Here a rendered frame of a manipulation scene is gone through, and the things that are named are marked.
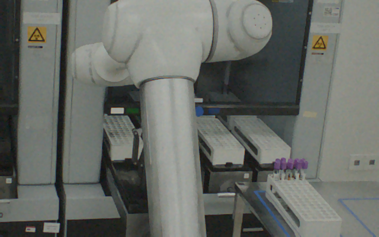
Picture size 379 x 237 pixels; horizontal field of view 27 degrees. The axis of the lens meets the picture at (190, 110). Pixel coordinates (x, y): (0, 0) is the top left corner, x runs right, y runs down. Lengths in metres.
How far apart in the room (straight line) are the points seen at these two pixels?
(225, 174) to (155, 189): 1.00
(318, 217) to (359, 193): 0.37
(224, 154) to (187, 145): 1.00
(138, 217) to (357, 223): 0.58
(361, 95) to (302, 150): 1.38
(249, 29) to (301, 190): 0.76
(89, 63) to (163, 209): 0.68
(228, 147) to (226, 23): 1.00
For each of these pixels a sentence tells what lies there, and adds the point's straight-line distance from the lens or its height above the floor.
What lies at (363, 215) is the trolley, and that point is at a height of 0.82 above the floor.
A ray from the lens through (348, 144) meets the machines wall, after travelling 3.96.
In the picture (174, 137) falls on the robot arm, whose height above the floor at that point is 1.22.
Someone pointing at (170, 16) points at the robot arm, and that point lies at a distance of 1.44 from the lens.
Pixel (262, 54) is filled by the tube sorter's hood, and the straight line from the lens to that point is 2.39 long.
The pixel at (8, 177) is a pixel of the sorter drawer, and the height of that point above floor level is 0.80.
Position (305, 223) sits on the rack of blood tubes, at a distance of 1.96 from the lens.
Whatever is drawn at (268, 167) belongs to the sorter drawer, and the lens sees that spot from 2.44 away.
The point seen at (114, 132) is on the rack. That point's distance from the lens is 2.47.
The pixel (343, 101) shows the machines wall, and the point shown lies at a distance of 3.86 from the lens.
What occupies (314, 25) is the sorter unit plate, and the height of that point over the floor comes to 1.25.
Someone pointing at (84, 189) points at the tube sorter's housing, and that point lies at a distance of 2.37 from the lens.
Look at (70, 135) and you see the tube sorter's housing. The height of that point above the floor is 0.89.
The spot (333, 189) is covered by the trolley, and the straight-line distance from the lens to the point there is 2.33.
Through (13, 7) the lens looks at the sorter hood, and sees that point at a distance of 2.21.
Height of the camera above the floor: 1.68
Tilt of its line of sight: 17 degrees down
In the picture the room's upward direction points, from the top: 5 degrees clockwise
